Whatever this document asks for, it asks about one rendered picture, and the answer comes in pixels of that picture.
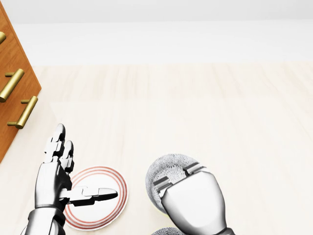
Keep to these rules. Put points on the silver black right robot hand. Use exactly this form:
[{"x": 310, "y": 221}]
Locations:
[{"x": 195, "y": 203}]

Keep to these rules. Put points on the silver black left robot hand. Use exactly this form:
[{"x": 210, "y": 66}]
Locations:
[{"x": 49, "y": 183}]

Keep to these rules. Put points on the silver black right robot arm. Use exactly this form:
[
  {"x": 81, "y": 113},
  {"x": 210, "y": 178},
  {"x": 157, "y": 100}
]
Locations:
[{"x": 231, "y": 232}]

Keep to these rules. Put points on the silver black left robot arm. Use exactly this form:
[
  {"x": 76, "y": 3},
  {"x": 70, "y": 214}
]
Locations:
[{"x": 39, "y": 222}]

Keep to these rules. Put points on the grey patterned bowl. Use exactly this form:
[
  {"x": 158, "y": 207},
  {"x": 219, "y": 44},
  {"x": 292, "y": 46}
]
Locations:
[
  {"x": 166, "y": 231},
  {"x": 166, "y": 164}
]

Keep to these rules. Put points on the white plate with red rings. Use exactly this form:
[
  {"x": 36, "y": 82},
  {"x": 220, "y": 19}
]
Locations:
[{"x": 107, "y": 176}]

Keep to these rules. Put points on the wooden cabinet drawer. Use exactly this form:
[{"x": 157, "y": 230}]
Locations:
[
  {"x": 8, "y": 137},
  {"x": 24, "y": 73},
  {"x": 5, "y": 25}
]

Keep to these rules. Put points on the wooden cabinet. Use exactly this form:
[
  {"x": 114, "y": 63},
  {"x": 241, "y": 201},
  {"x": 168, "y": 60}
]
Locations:
[{"x": 9, "y": 58}]

